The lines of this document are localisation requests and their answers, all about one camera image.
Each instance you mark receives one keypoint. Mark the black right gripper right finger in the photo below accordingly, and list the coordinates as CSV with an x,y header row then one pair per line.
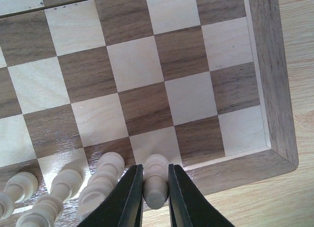
x,y
188,207

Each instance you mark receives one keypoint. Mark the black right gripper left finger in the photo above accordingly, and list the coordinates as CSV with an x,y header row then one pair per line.
x,y
124,205

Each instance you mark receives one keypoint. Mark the white chess piece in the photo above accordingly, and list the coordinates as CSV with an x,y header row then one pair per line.
x,y
155,187

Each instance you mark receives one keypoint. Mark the wooden chessboard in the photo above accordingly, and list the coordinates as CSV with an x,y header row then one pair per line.
x,y
202,82

